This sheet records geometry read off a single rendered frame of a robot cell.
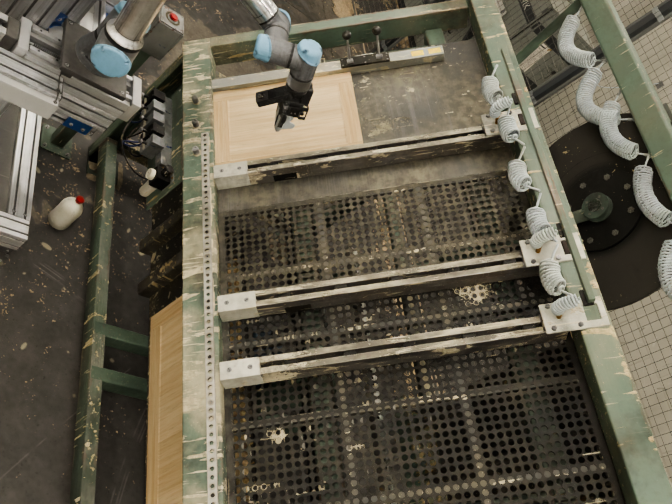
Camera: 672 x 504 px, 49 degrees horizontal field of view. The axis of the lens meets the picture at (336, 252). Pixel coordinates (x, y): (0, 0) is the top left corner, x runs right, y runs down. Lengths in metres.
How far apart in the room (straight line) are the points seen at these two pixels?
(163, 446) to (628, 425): 1.60
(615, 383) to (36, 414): 2.05
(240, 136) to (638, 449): 1.77
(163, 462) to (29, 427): 0.53
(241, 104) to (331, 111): 0.37
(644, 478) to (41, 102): 2.03
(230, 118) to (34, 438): 1.42
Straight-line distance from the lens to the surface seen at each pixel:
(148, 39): 3.20
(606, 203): 2.92
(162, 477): 2.84
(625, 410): 2.27
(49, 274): 3.35
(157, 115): 3.03
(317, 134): 2.89
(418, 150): 2.75
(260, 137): 2.92
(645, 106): 3.01
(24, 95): 2.46
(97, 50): 2.30
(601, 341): 2.34
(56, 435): 3.08
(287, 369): 2.30
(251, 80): 3.11
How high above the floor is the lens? 2.58
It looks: 33 degrees down
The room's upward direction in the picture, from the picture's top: 57 degrees clockwise
